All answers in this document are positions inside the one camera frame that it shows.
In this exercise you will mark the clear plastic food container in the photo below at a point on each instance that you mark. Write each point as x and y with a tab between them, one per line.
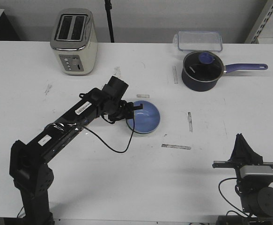
185	40

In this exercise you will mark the blue bowl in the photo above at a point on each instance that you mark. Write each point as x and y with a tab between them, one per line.
146	119

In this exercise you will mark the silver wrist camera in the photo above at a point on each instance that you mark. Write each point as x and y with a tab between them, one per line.
258	173

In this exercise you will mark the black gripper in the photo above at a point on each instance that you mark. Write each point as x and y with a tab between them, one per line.
125	111
250	156

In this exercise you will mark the dark blue saucepan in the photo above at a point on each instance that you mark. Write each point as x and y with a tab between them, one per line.
205	86

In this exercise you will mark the cream and chrome toaster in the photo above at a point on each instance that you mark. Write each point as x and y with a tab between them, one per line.
74	41

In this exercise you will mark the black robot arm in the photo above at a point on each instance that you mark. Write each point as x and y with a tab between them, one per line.
29	162
257	205

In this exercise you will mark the white slotted shelf rack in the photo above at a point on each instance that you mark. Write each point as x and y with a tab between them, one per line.
262	30

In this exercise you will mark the black tripod pole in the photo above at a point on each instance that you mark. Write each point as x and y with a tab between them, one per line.
108	7

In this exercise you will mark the glass pot lid blue knob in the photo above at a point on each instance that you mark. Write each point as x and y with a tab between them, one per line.
203	66

